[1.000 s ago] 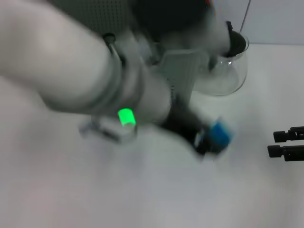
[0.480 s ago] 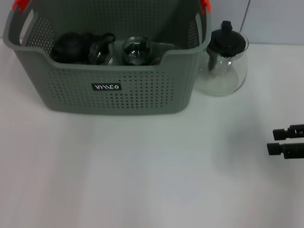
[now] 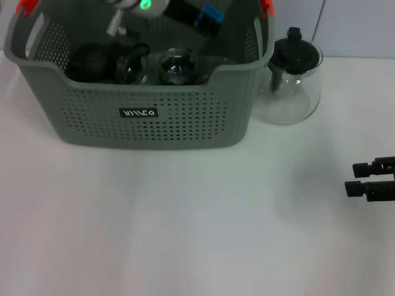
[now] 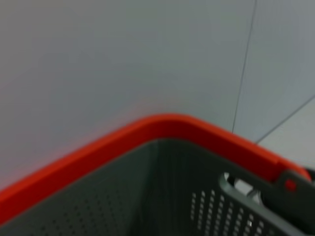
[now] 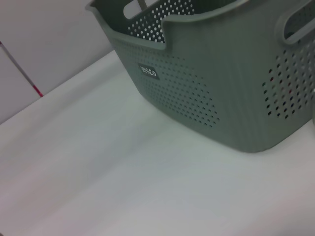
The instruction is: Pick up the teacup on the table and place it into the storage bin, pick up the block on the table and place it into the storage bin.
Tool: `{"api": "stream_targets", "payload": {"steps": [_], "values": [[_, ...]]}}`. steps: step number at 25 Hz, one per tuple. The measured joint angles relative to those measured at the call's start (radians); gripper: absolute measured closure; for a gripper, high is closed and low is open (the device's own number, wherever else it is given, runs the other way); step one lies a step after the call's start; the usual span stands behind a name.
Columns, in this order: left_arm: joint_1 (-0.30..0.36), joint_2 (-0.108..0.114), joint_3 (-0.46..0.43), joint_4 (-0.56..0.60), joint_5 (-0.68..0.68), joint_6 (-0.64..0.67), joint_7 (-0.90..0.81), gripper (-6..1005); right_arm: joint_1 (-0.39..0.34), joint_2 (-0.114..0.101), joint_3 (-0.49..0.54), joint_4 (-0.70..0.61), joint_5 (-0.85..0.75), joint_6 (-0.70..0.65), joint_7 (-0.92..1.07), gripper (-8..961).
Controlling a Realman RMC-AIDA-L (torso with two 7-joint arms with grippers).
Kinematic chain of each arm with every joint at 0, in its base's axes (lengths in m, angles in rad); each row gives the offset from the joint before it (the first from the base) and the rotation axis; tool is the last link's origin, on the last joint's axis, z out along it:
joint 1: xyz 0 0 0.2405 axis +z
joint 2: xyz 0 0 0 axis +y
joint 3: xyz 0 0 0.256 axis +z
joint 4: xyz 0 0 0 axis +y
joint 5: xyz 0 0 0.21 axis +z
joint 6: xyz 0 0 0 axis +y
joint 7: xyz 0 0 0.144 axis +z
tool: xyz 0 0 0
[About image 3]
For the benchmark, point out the glass teacup black sleeve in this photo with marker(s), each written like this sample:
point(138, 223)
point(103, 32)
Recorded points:
point(179, 66)
point(132, 69)

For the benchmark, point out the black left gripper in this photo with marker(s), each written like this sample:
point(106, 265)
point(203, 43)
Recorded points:
point(182, 10)

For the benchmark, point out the blue square toy brick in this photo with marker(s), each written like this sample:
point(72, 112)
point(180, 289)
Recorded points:
point(213, 13)

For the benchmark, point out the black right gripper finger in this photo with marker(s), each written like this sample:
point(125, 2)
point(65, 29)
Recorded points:
point(353, 188)
point(361, 169)

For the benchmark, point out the grey-green perforated storage bin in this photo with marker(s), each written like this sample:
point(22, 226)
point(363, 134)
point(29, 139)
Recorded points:
point(185, 123)

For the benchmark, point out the glass teapot black lid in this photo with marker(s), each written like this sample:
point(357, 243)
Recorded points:
point(296, 52)

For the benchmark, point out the dark clay teapot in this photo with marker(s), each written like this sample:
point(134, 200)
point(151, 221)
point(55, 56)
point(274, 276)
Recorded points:
point(89, 63)

